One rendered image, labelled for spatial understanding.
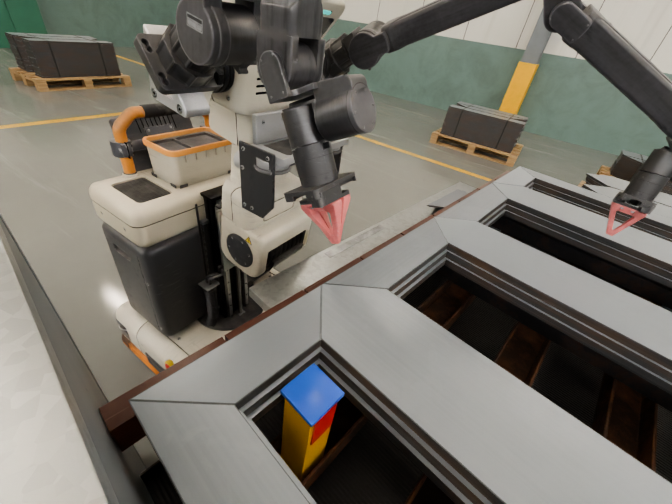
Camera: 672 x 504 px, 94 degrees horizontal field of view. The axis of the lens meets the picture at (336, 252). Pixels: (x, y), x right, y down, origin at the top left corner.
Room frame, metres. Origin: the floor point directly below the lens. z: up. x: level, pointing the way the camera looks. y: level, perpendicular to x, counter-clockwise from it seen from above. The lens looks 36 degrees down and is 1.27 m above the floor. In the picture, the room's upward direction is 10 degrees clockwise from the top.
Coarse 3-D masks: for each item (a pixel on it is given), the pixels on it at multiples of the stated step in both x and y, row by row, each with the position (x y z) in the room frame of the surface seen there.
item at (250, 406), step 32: (544, 192) 1.24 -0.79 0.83; (544, 224) 0.93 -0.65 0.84; (640, 224) 1.05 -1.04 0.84; (448, 256) 0.65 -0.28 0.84; (608, 256) 0.81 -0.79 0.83; (640, 256) 0.79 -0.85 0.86; (512, 288) 0.56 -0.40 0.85; (544, 320) 0.50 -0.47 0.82; (576, 320) 0.48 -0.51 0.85; (320, 352) 0.31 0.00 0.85; (608, 352) 0.43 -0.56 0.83; (640, 352) 0.42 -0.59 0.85; (352, 384) 0.26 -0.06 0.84; (256, 416) 0.20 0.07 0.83; (384, 416) 0.23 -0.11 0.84; (416, 448) 0.19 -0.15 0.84; (448, 480) 0.16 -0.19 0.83
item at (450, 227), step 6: (444, 222) 0.77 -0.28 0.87; (450, 222) 0.78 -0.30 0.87; (456, 222) 0.78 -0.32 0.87; (462, 222) 0.79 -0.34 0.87; (468, 222) 0.80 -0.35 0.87; (474, 222) 0.80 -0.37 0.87; (444, 228) 0.74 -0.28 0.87; (450, 228) 0.74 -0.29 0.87; (456, 228) 0.75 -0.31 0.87; (462, 228) 0.75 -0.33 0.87; (444, 234) 0.71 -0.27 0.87; (450, 234) 0.71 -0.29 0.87; (456, 234) 0.72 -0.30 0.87; (450, 240) 0.68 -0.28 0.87
